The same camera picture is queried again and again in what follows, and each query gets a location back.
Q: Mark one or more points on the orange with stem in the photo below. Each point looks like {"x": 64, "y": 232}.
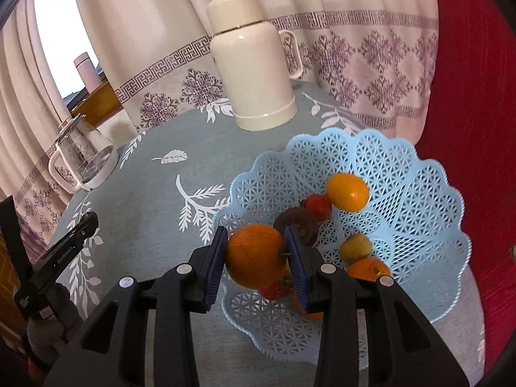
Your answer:
{"x": 254, "y": 256}

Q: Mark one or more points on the pale patterned curtain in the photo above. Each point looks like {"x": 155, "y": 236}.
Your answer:
{"x": 161, "y": 16}
{"x": 24, "y": 109}

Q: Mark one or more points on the person's left hand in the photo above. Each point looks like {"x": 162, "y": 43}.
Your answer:
{"x": 52, "y": 322}

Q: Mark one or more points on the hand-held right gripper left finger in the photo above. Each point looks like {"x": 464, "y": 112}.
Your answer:
{"x": 213, "y": 270}

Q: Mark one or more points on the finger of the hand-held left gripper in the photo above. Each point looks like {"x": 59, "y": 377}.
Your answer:
{"x": 85, "y": 227}

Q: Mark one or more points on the small yellow-green fruit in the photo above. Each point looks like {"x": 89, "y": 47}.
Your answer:
{"x": 354, "y": 246}

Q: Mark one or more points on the wooden windowsill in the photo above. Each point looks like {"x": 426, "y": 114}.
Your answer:
{"x": 100, "y": 100}

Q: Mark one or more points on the pink bottle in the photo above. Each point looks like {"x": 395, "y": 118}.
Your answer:
{"x": 86, "y": 70}

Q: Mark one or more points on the red quilted mattress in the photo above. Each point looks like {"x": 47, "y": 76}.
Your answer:
{"x": 475, "y": 88}

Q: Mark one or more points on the round orange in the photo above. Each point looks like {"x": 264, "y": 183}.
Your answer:
{"x": 314, "y": 315}
{"x": 369, "y": 268}

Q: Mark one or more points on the blue plastic lattice basket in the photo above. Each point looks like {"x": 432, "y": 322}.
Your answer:
{"x": 415, "y": 193}

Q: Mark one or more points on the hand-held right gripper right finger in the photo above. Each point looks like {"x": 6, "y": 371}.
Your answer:
{"x": 298, "y": 274}

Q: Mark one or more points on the dark brown passion fruit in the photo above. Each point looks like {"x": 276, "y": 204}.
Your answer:
{"x": 298, "y": 221}

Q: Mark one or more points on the brown wooden cabinet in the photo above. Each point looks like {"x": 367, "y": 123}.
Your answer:
{"x": 6, "y": 274}

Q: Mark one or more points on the red tomato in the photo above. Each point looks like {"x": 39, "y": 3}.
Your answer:
{"x": 318, "y": 206}

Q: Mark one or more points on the cream thermos flask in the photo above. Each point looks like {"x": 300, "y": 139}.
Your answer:
{"x": 258, "y": 68}

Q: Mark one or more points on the red strawberry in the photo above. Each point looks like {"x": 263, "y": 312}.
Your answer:
{"x": 276, "y": 289}

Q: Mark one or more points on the oval yellow-orange citrus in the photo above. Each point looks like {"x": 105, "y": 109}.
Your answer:
{"x": 347, "y": 191}

